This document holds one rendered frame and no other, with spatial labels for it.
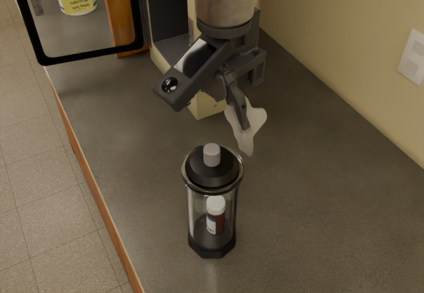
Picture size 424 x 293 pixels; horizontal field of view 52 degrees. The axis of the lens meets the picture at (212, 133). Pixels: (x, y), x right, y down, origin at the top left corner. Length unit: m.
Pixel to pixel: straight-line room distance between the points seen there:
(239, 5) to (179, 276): 0.55
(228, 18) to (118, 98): 0.75
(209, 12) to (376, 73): 0.72
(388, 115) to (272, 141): 0.31
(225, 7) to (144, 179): 0.59
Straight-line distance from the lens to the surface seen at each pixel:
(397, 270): 0.96
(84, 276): 2.01
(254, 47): 0.63
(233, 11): 0.54
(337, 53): 1.29
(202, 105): 1.13
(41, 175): 2.41
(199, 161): 0.73
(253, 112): 0.64
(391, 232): 1.01
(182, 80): 0.56
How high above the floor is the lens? 1.73
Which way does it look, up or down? 45 degrees down
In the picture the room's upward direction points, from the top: straight up
